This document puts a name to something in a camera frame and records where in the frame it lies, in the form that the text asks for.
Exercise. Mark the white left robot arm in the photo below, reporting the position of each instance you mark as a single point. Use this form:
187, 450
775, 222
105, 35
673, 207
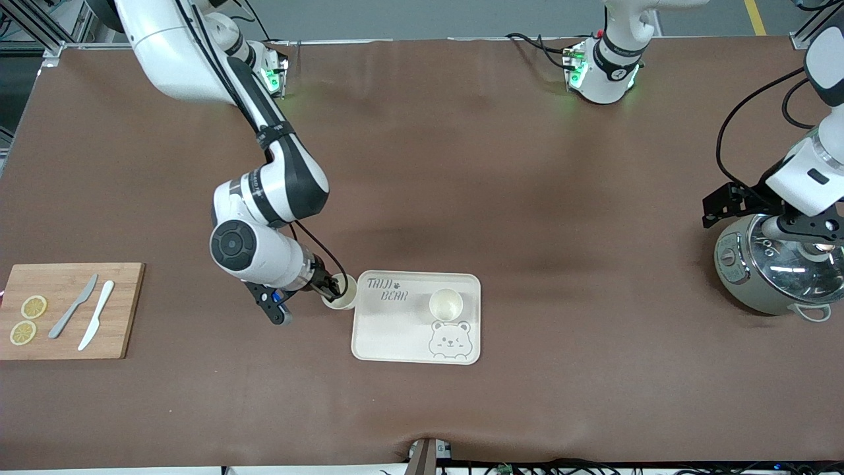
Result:
808, 178

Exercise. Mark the brown table cover mat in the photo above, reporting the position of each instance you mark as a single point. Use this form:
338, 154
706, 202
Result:
395, 409

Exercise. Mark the bamboo cutting board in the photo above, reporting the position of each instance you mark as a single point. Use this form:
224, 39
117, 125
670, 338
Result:
66, 343

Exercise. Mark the grey plastic knife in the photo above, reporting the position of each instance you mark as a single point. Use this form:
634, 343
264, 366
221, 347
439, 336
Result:
84, 291

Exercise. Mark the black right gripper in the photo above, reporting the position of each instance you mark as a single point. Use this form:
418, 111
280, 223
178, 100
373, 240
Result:
321, 277

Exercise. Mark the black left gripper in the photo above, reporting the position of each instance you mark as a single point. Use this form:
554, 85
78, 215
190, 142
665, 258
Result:
747, 196

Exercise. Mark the glass pot lid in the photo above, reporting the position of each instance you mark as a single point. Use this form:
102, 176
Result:
791, 277

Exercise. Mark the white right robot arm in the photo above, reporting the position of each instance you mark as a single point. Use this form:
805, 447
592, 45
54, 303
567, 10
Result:
178, 59

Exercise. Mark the cream bear print tray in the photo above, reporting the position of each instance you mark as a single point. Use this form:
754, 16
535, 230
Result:
395, 336

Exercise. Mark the white plastic knife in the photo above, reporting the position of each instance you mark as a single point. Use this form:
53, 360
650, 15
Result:
99, 310

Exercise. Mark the grey-green cooking pot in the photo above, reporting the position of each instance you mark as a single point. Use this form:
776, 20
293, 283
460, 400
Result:
742, 277

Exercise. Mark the yellow lemon slice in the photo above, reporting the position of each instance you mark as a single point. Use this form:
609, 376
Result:
23, 332
33, 307

